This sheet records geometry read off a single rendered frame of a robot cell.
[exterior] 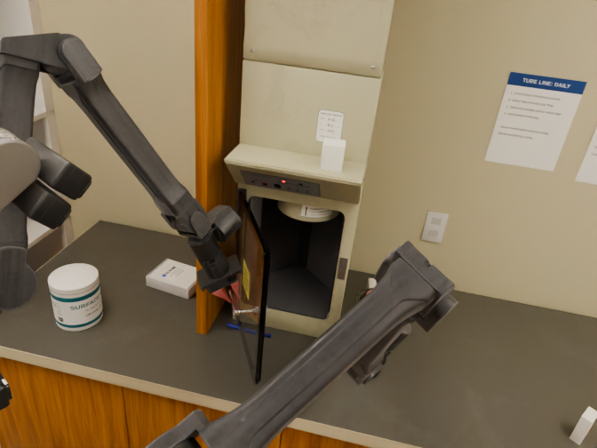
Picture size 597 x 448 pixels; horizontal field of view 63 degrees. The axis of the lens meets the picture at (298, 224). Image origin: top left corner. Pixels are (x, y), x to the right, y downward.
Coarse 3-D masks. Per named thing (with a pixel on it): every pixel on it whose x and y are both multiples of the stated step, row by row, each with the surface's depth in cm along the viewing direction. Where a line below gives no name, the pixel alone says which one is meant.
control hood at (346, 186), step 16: (240, 144) 120; (224, 160) 111; (240, 160) 111; (256, 160) 111; (272, 160) 112; (288, 160) 113; (304, 160) 114; (320, 160) 115; (240, 176) 118; (288, 176) 111; (304, 176) 109; (320, 176) 108; (336, 176) 108; (352, 176) 109; (320, 192) 117; (336, 192) 114; (352, 192) 112
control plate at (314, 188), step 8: (248, 176) 116; (256, 176) 115; (264, 176) 114; (272, 176) 113; (256, 184) 121; (272, 184) 118; (280, 184) 117; (288, 184) 116; (296, 184) 115; (304, 184) 113; (312, 184) 112; (296, 192) 120; (304, 192) 119; (312, 192) 117
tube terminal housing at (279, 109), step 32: (256, 64) 111; (256, 96) 114; (288, 96) 113; (320, 96) 111; (352, 96) 110; (256, 128) 118; (288, 128) 116; (352, 128) 113; (352, 160) 117; (256, 192) 126; (288, 192) 124; (352, 224) 125; (288, 320) 144; (320, 320) 141
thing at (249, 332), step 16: (240, 192) 123; (240, 208) 124; (256, 224) 110; (240, 240) 126; (256, 240) 107; (240, 256) 128; (256, 256) 108; (256, 272) 109; (240, 288) 131; (256, 288) 110; (240, 304) 132; (256, 304) 111; (240, 320) 134; (256, 320) 112; (256, 336) 114; (256, 352) 115; (256, 368) 116; (256, 384) 119
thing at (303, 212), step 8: (280, 208) 133; (288, 208) 130; (296, 208) 129; (304, 208) 128; (312, 208) 128; (320, 208) 129; (296, 216) 129; (304, 216) 128; (312, 216) 128; (320, 216) 129; (328, 216) 130; (336, 216) 132
